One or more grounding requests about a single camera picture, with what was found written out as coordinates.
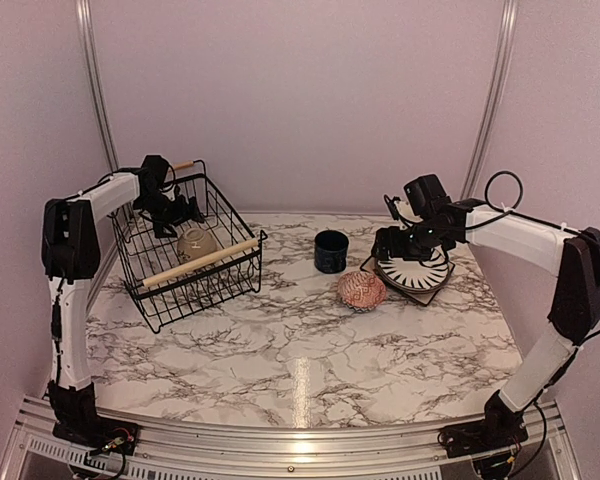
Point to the aluminium front frame rail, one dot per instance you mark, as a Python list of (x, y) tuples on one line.
[(171, 449)]

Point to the square floral plate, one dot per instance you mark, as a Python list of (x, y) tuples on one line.
[(422, 299)]

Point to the aluminium corner post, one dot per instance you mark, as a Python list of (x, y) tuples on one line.
[(501, 65), (87, 37)]

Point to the black wire dish rack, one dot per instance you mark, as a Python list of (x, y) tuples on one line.
[(160, 284)]

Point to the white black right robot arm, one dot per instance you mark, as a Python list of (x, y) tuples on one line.
[(569, 258)]

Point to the blue white patterned bowl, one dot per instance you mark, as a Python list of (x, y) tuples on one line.
[(361, 291)]

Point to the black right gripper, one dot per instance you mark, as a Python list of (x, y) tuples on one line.
[(386, 240)]

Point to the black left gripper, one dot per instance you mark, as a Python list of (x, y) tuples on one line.
[(181, 215)]

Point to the beige ceramic bowl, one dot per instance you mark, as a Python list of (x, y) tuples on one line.
[(195, 243)]

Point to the white round plate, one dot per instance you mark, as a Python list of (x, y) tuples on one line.
[(438, 259)]

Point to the aluminium right corner post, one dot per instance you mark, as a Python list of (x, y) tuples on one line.
[(501, 65)]

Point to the dark blue mug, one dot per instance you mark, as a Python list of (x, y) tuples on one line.
[(330, 251)]

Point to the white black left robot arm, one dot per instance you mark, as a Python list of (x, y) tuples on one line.
[(71, 257)]

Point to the aluminium left corner post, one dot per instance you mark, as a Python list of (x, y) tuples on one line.
[(87, 37)]

